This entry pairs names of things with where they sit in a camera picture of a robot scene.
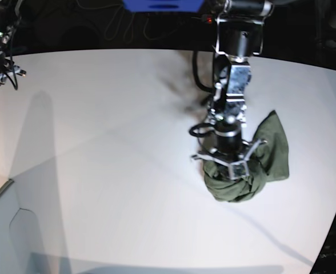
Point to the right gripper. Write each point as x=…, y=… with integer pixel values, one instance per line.
x=10, y=75

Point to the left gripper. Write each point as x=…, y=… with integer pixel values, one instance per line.
x=223, y=159

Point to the olive green t-shirt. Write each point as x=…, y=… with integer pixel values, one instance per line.
x=268, y=163

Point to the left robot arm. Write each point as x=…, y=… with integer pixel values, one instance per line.
x=239, y=26

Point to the black power strip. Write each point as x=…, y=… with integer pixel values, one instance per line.
x=204, y=19

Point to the blue box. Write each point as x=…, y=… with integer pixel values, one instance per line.
x=149, y=6

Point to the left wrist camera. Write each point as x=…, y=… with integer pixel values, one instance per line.
x=238, y=170

